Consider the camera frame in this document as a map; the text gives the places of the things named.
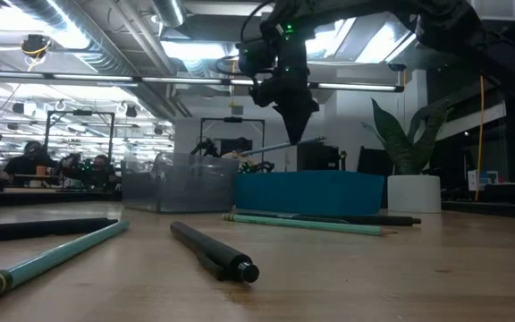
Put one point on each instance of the orange cup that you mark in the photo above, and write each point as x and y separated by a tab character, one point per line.
42	170

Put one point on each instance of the long LED light bar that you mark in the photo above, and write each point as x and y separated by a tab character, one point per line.
92	77

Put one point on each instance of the grey wall box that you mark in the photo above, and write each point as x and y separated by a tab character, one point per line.
237	110

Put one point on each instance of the teal pencil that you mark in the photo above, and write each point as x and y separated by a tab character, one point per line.
52	257
320	226

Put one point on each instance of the small silver spiral duct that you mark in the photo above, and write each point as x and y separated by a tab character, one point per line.
168	11

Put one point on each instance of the black background rig frame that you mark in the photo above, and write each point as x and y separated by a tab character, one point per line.
112	134
233	119

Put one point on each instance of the black pen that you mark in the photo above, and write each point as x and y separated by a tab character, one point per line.
387	220
38	229
222	257
275	216

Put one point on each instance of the white ceiling panel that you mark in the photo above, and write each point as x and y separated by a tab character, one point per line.
499	9

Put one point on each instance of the snake plant in white pot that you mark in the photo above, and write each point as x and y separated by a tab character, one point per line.
414	192

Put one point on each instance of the blue plastic bin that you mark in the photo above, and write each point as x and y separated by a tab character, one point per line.
306	192

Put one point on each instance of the background black robot arm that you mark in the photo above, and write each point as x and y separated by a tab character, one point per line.
204	147
257	166

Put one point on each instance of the clear grey plastic bin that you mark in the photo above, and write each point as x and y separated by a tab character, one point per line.
181	188

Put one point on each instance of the white and blue sign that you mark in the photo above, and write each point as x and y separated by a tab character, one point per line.
472	179

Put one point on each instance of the black display screen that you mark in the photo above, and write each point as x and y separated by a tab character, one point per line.
320	156
371	161

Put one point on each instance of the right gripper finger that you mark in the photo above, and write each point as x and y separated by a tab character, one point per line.
288	116
304	116

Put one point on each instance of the light blue pencil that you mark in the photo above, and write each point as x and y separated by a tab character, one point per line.
266	148

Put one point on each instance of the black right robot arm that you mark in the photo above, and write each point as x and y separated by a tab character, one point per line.
441	22

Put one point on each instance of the black hanging lamp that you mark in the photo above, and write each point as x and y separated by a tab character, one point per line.
131	111

